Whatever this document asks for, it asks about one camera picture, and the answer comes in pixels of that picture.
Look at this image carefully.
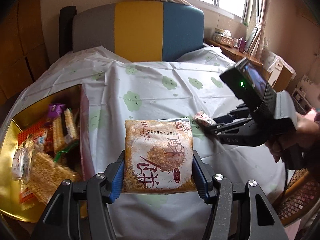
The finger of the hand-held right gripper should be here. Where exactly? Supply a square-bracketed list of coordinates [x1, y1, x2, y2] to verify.
[214, 104, 252, 125]
[204, 117, 253, 137]

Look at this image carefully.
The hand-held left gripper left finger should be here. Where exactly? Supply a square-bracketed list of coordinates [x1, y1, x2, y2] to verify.
[30, 149, 125, 240]

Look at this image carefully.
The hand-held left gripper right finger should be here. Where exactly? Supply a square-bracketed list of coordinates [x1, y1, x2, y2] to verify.
[191, 150, 288, 240]

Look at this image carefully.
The pink white snack packet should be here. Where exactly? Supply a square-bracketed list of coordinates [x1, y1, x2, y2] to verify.
[192, 111, 217, 127]

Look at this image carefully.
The sesame cake packet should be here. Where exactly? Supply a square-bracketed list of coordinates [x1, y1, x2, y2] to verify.
[122, 116, 195, 194]

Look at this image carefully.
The clear crispy rice cracker packet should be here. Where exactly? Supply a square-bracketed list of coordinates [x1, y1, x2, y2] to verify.
[19, 151, 82, 212]

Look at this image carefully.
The purple candy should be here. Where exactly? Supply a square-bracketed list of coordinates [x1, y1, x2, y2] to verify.
[47, 103, 66, 120]

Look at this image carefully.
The large orange snack bag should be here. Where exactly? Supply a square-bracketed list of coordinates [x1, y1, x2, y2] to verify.
[17, 119, 54, 153]

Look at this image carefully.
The maroon box with gold interior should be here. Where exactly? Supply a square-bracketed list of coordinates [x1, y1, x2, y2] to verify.
[0, 83, 99, 223]

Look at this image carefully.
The person's right hand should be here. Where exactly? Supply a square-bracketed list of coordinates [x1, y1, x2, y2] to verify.
[264, 112, 320, 163]

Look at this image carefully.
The white floral cloth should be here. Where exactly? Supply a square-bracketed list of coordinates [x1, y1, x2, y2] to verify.
[260, 49, 295, 73]

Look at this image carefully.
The wooden desk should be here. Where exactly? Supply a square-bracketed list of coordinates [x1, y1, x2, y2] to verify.
[204, 39, 264, 67]

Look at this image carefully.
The white storage shelf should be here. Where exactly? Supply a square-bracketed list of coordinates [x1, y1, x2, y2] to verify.
[291, 74, 317, 114]

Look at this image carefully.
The hanging floral curtain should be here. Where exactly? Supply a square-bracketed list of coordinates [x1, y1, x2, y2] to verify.
[244, 0, 272, 58]

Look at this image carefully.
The tissue box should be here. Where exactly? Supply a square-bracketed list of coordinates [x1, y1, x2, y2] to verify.
[212, 29, 238, 46]

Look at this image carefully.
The pink fleece clothing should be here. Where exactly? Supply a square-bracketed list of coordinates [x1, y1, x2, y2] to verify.
[306, 106, 320, 123]

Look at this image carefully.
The rattan chair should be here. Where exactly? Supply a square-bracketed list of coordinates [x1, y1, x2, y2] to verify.
[272, 167, 320, 222]

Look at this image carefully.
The wooden wardrobe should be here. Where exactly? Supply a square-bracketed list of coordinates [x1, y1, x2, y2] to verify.
[0, 0, 63, 100]

